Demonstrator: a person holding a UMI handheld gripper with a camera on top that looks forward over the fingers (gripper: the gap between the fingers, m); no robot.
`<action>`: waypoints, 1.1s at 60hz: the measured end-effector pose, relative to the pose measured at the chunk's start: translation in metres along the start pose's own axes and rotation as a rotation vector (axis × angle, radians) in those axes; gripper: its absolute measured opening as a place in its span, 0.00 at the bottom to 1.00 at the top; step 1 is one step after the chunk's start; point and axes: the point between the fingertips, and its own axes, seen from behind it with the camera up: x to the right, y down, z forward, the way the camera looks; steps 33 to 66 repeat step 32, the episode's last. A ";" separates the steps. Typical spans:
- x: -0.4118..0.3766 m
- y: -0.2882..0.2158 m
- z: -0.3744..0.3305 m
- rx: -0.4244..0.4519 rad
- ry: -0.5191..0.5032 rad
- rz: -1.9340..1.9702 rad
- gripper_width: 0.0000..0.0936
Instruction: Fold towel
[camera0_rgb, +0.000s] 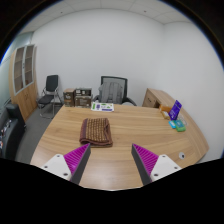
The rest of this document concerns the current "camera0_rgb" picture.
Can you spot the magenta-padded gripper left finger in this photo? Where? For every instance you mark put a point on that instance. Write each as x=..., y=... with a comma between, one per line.
x=60, y=165

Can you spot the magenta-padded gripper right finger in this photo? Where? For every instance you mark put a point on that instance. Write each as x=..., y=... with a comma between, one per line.
x=163, y=165

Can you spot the brown patterned towel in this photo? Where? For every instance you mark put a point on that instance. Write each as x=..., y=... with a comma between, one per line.
x=96, y=131

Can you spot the blue small pack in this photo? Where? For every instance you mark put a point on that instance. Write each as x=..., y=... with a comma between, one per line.
x=172, y=124

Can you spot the green small pack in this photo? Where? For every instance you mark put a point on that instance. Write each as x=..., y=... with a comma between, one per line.
x=180, y=125

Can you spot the orange box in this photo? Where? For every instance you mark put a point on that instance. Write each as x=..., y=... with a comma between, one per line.
x=164, y=111

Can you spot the purple standing card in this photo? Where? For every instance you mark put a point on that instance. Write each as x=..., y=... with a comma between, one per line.
x=175, y=110

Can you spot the black leather sofa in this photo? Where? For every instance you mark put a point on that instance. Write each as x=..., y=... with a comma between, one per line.
x=11, y=130

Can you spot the low wooden side cabinet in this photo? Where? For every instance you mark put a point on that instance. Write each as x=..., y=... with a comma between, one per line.
x=155, y=98

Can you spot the wide brown cardboard box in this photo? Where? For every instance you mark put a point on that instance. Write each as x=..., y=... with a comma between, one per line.
x=82, y=101

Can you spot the tall brown cardboard box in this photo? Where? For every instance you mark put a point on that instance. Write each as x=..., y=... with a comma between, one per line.
x=69, y=97

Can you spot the black printed box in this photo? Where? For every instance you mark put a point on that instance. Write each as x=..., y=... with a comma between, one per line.
x=84, y=92

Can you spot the black visitor chair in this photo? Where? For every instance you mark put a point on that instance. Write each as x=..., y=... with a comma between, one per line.
x=51, y=83

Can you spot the wooden cabinet with glass doors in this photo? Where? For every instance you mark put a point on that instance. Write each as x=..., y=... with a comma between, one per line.
x=23, y=86

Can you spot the grey backpack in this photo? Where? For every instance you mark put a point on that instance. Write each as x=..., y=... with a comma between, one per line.
x=111, y=92

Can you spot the black mesh office chair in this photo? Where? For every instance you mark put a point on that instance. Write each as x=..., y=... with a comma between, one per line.
x=115, y=79

